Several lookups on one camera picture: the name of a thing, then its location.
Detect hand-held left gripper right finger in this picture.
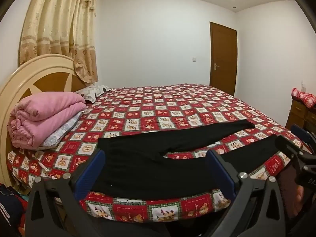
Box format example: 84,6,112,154
206,149,293,237

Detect black pants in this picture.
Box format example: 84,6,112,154
90,119,292,199

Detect grey patterned pillow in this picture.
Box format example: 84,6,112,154
74,85,112,103

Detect red plaid cloth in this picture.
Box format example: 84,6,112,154
291,87,316,108

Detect brown wooden dresser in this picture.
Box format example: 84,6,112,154
285,96,316,135

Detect folded grey patterned quilt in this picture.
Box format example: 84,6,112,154
41,110,84,147

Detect dark striped clothing pile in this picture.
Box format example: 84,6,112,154
0,183,30,230

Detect person's right hand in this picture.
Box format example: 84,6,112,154
295,186,307,216

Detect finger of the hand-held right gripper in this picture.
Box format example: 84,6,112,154
275,135,306,159
290,124,316,151

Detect brown wooden door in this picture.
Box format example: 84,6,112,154
209,22,238,96

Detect folded pink quilt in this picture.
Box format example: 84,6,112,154
7,92,87,150

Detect red printed bed blanket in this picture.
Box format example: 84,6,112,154
7,83,304,224

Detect cream wooden bed headboard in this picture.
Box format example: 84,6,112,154
0,54,88,185

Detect beige floral curtain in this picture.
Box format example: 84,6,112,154
18,0,99,83

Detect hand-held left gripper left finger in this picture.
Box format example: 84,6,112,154
25,149,106,237

